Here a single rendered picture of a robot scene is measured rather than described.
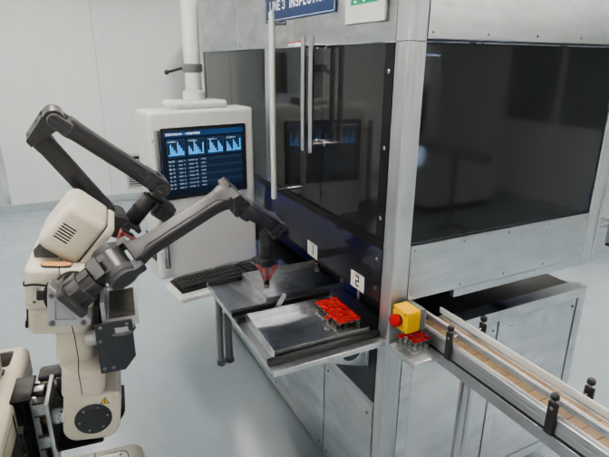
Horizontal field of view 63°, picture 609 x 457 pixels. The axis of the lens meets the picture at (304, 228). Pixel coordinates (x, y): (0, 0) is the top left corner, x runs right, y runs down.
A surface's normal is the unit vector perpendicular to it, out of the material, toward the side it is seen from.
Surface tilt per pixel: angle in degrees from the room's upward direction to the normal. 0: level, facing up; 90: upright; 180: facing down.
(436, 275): 90
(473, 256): 90
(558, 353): 90
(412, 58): 90
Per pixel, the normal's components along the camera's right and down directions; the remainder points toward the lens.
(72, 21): 0.45, 0.29
